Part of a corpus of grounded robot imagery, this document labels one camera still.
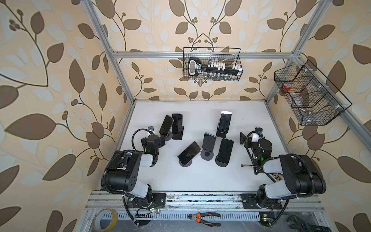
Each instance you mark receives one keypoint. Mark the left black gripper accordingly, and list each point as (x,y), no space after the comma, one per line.
(160,142)

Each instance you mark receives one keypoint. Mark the purple edged phone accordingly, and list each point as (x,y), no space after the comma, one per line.
(166,125)

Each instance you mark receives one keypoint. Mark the green phone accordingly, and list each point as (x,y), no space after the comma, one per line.
(208,142)
(225,150)

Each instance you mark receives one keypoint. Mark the silver phone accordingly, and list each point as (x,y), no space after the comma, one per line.
(224,122)

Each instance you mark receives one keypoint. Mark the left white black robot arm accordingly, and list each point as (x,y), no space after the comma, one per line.
(121,177)

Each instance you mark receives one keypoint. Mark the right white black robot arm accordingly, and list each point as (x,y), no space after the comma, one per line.
(301,178)

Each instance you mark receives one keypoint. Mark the black rectangular stand left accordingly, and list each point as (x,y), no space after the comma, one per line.
(178,135)

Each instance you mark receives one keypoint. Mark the black rectangular stand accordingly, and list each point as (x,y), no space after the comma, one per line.
(178,135)
(221,134)

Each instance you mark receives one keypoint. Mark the black phone front left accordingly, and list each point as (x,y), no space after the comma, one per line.
(190,152)

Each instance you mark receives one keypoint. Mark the round black stand front right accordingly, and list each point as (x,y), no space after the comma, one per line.
(219,163)

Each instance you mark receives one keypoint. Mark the round dark stand front left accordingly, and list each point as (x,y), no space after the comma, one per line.
(185,162)

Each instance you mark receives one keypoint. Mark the black rectangular stand back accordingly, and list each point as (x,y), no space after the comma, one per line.
(221,134)

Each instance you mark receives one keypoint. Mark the black charger board with connectors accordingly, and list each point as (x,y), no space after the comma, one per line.
(275,177)

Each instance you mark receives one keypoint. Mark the red capped item in basket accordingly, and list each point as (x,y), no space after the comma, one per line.
(286,86)

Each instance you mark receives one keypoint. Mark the yellow tape roll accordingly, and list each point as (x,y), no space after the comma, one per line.
(105,220)

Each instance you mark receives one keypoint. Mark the black adjustable wrench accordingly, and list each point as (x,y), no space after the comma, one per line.
(299,224)

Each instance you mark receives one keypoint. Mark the black socket tool set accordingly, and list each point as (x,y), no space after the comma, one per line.
(195,67)

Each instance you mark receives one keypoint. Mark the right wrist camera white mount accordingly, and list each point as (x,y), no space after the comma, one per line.
(257,135)

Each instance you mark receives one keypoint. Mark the black wire basket right wall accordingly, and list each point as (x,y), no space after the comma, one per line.
(314,98)

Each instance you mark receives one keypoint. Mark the black wire basket wall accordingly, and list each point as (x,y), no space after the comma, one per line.
(314,98)
(227,55)

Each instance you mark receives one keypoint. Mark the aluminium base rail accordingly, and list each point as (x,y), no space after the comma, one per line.
(205,211)

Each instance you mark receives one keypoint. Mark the black wire basket back wall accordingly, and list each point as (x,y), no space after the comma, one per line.
(227,55)

